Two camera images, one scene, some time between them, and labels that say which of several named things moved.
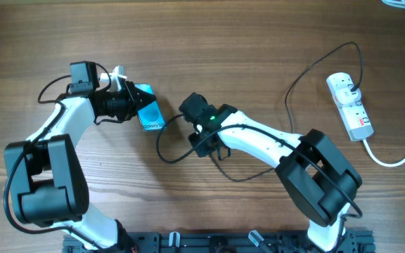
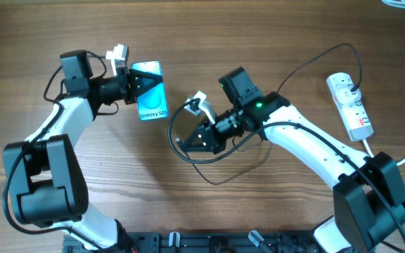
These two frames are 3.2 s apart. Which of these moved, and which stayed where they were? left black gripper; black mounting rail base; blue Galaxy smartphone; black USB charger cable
Moved: left black gripper; black USB charger cable; blue Galaxy smartphone
Stayed: black mounting rail base
